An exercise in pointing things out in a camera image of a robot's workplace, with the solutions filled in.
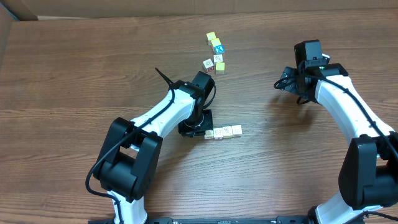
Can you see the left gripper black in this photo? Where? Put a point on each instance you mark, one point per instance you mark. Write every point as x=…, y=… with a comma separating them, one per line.
x=207, y=123

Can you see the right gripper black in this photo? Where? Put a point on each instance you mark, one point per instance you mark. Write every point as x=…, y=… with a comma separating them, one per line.
x=292, y=88

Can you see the blue pictogram block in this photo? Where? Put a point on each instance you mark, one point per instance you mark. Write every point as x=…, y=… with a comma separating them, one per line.
x=209, y=134

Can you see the white block red letters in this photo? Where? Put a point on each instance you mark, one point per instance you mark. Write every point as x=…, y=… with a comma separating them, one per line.
x=218, y=133

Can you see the plain white wooden block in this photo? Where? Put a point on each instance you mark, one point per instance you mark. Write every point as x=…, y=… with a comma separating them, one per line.
x=237, y=130

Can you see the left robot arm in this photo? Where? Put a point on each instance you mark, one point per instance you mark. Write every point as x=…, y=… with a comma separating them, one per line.
x=128, y=159

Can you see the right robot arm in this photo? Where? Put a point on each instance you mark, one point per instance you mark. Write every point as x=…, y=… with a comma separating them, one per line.
x=368, y=177

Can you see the white block red side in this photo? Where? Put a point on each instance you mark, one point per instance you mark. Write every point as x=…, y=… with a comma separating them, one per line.
x=208, y=65

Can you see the white patterned block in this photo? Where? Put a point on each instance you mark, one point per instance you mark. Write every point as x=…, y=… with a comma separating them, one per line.
x=217, y=58

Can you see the blue X block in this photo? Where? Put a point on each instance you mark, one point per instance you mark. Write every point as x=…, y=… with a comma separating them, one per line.
x=219, y=49

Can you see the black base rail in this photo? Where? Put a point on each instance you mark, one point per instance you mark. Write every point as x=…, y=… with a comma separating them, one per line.
x=278, y=220

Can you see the cardboard box wall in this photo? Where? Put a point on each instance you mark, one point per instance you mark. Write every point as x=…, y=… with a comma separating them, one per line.
x=27, y=10

